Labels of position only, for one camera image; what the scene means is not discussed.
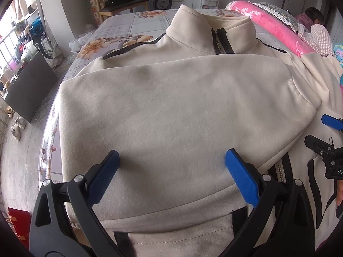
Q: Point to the pair of beige shoes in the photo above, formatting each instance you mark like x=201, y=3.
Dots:
x=18, y=126

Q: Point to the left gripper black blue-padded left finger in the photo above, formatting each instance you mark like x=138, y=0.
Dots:
x=51, y=233

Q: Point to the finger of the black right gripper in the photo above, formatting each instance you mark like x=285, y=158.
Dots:
x=318, y=146

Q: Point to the floral grey bed sheet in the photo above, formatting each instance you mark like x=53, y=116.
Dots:
x=113, y=34

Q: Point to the light blue garment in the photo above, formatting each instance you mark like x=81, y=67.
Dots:
x=338, y=53

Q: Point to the beige zip-up jacket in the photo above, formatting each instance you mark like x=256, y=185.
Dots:
x=173, y=107

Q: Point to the sleeping person checkered top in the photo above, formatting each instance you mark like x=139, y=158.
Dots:
x=311, y=29

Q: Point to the dark grey cabinet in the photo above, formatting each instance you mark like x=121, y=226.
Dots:
x=31, y=87

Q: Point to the white water dispenser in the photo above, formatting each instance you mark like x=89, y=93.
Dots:
x=205, y=4

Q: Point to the white plastic bag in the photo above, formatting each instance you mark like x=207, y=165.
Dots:
x=77, y=44

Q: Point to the wooden chair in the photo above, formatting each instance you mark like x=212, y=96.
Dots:
x=103, y=9

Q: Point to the silver lace pillow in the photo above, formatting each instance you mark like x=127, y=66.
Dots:
x=285, y=17

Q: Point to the black round fan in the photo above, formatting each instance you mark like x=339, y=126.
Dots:
x=162, y=4

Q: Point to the pink floral quilt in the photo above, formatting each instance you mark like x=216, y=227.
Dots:
x=272, y=25

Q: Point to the red paper bag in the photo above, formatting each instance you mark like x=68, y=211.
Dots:
x=21, y=221

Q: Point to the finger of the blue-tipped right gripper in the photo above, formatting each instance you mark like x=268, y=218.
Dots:
x=334, y=123

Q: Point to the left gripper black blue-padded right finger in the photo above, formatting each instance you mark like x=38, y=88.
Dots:
x=281, y=222

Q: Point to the person's right hand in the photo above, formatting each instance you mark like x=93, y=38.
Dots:
x=338, y=198

